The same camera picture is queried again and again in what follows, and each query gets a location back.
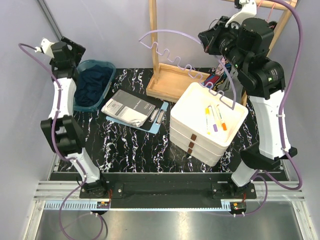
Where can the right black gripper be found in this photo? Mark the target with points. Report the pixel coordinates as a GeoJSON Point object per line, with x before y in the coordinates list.
{"type": "Point", "coordinates": [209, 37]}

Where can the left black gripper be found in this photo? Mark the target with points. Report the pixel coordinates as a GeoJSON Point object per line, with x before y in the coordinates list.
{"type": "Point", "coordinates": [76, 50]}

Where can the navy blue mesh shorts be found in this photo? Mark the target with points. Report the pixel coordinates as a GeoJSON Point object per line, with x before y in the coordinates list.
{"type": "Point", "coordinates": [91, 85]}

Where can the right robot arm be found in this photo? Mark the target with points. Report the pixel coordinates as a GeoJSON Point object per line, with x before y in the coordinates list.
{"type": "Point", "coordinates": [246, 46]}

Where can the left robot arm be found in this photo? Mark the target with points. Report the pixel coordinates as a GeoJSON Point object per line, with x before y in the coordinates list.
{"type": "Point", "coordinates": [62, 132]}

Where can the colourful comic print shorts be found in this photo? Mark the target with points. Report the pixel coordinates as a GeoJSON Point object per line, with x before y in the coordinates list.
{"type": "Point", "coordinates": [218, 75]}

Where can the teal plastic bin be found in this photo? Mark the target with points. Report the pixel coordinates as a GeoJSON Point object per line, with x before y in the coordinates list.
{"type": "Point", "coordinates": [87, 64]}

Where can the wooden clothes rack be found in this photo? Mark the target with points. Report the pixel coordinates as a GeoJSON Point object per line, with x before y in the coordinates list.
{"type": "Point", "coordinates": [169, 82]}

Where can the yellow cap marker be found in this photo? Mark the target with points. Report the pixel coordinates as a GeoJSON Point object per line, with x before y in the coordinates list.
{"type": "Point", "coordinates": [208, 121]}

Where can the grey spiral notebook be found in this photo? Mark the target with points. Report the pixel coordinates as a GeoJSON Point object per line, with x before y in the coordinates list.
{"type": "Point", "coordinates": [128, 108]}

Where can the white stacked trays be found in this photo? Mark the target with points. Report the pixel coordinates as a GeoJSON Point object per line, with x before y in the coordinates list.
{"type": "Point", "coordinates": [203, 123]}

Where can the orange cap marker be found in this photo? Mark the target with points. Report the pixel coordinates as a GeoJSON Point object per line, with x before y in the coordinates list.
{"type": "Point", "coordinates": [222, 121]}

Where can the purple cap marker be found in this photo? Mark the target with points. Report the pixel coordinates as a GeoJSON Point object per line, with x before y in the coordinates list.
{"type": "Point", "coordinates": [215, 127]}

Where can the black marbled table mat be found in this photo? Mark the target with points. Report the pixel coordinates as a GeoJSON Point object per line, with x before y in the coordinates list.
{"type": "Point", "coordinates": [115, 147]}

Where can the blue clipboard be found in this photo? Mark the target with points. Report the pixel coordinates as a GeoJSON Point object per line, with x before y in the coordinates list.
{"type": "Point", "coordinates": [149, 127]}

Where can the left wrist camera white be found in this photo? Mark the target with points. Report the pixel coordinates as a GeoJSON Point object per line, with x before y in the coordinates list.
{"type": "Point", "coordinates": [45, 48]}

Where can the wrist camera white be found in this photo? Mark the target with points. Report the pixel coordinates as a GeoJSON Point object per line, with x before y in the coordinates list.
{"type": "Point", "coordinates": [45, 48]}
{"type": "Point", "coordinates": [248, 10]}

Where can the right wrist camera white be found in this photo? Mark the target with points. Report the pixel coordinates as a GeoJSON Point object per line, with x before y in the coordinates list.
{"type": "Point", "coordinates": [248, 10]}

